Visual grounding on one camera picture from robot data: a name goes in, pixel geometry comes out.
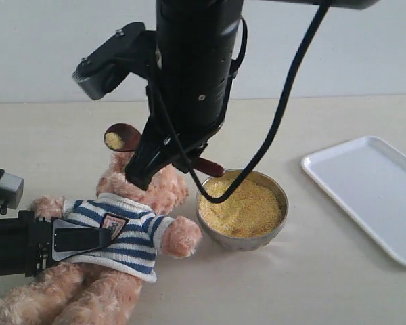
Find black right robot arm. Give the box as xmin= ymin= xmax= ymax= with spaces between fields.
xmin=125 ymin=1 xmax=248 ymax=190

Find dark red wooden spoon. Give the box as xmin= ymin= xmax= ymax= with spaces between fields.
xmin=104 ymin=123 xmax=225 ymax=177

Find beige teddy bear striped shirt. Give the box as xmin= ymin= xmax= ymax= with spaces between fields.
xmin=0 ymin=152 xmax=202 ymax=324

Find metal bowl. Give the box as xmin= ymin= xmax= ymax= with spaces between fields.
xmin=196 ymin=171 xmax=289 ymax=251

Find white rectangular plastic tray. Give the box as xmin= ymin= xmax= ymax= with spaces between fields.
xmin=301 ymin=135 xmax=406 ymax=267

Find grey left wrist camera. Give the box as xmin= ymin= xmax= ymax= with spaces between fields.
xmin=0 ymin=172 xmax=24 ymax=210

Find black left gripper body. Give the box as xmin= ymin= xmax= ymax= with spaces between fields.
xmin=0 ymin=169 xmax=51 ymax=277

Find yellow millet grains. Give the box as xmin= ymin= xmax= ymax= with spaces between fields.
xmin=199 ymin=180 xmax=281 ymax=238

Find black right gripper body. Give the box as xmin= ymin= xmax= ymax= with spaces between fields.
xmin=141 ymin=30 xmax=247 ymax=159

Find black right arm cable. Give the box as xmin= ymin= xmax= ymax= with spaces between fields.
xmin=148 ymin=0 xmax=330 ymax=204

